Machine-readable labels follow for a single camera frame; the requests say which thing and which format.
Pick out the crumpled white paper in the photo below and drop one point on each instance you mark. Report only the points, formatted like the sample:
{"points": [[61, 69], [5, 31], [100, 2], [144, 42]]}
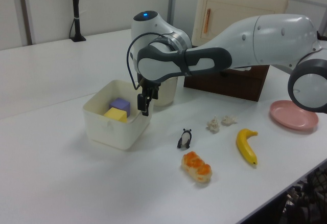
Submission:
{"points": [[229, 119]]}

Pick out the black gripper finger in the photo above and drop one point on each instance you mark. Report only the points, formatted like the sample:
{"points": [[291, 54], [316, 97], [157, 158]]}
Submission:
{"points": [[143, 105], [154, 93]]}

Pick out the white lidded trash can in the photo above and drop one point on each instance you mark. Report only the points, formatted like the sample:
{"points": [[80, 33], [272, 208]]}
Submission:
{"points": [[166, 91]]}

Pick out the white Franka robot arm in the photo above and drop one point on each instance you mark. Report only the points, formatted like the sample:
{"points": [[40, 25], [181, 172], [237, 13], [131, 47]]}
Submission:
{"points": [[276, 40]]}

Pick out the yellow cube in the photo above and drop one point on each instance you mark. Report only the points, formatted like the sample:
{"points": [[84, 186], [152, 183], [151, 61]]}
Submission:
{"points": [[116, 115]]}

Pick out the black white panda toy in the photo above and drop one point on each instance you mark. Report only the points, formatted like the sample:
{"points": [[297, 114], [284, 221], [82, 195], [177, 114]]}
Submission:
{"points": [[185, 139]]}

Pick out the white popcorn pieces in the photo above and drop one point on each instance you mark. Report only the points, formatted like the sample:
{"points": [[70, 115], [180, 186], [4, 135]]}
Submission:
{"points": [[213, 124]]}

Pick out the purple cube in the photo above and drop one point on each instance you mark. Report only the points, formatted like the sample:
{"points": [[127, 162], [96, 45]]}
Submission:
{"points": [[120, 105]]}

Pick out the pink plate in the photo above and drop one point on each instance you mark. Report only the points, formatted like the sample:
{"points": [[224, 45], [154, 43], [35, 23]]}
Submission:
{"points": [[288, 117]]}

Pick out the brown wooden drawer box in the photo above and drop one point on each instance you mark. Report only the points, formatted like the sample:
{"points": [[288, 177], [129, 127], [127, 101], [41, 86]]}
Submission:
{"points": [[230, 83]]}

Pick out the white plastic box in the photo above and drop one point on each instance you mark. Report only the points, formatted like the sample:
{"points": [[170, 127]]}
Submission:
{"points": [[115, 132]]}

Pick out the cream plastic cabinet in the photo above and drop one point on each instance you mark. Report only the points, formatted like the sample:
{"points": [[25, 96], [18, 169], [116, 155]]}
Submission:
{"points": [[237, 6]]}

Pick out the yellow banana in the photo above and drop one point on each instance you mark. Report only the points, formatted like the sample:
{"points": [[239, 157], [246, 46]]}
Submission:
{"points": [[246, 144]]}

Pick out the black pole stand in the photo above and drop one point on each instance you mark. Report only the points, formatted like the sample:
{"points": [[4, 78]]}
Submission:
{"points": [[75, 11]]}

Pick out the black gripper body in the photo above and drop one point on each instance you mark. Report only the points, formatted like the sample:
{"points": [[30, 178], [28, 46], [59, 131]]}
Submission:
{"points": [[153, 87]]}

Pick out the orange glazed bread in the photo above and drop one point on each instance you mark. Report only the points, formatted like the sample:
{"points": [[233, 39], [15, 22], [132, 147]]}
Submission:
{"points": [[196, 167]]}

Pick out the dark tangled equipment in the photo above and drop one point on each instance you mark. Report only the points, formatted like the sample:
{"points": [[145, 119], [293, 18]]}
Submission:
{"points": [[309, 198]]}

